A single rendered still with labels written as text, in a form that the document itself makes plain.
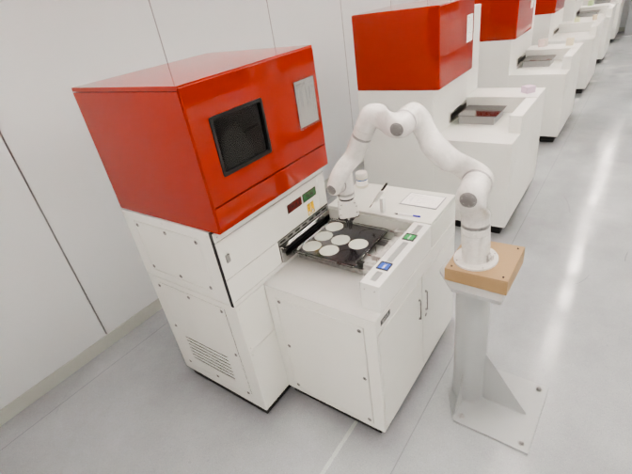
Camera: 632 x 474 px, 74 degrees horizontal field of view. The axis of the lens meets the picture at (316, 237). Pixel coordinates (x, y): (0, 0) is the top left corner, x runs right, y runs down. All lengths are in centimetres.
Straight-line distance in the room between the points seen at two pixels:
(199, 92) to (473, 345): 168
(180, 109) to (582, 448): 232
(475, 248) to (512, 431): 101
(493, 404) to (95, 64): 310
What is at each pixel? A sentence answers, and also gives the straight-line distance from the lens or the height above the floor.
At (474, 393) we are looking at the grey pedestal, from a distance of 252.
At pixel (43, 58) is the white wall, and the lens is 306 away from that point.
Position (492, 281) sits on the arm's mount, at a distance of 192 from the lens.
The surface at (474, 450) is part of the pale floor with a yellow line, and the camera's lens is 242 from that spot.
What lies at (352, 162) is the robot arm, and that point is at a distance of 192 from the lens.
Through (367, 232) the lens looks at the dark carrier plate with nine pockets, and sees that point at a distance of 223.
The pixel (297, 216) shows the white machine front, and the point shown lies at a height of 103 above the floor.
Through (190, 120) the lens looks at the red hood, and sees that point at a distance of 162.
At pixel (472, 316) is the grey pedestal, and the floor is 62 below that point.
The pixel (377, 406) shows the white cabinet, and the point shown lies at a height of 27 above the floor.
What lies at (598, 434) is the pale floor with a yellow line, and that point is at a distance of 263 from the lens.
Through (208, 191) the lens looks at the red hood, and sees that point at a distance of 169.
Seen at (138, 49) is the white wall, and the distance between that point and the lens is 335.
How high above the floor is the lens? 202
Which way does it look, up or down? 30 degrees down
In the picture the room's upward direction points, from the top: 9 degrees counter-clockwise
